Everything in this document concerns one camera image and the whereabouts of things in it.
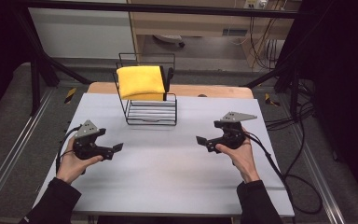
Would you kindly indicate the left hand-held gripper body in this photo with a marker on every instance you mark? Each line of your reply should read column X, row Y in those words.
column 88, row 149

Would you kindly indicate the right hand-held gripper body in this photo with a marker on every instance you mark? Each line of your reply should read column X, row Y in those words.
column 230, row 137

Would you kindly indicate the yellow cloth with black trim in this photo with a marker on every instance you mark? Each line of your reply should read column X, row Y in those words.
column 141, row 82

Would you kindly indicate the person's left hand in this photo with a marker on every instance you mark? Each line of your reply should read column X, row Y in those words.
column 73, row 166

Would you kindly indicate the person's right hand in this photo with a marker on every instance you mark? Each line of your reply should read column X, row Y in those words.
column 242, row 158

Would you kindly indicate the wooden table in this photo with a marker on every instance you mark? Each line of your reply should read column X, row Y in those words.
column 217, row 90

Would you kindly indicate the white table mat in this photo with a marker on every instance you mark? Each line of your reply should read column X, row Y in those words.
column 167, row 174

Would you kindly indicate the white chair base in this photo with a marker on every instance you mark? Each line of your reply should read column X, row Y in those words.
column 169, row 39

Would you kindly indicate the white cabinet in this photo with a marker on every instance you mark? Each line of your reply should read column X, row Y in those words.
column 80, row 34

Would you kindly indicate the light wooden desk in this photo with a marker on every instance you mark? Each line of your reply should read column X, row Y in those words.
column 195, row 25

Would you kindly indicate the white power strip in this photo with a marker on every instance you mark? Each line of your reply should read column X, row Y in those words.
column 255, row 3

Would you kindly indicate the aluminium rail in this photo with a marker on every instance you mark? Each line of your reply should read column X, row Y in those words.
column 320, row 174
column 15, row 146

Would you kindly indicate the black metal frame leg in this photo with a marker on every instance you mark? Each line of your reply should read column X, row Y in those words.
column 34, row 77
column 293, row 81

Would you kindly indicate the black metal frame bar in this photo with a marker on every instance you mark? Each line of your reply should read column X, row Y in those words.
column 155, row 8

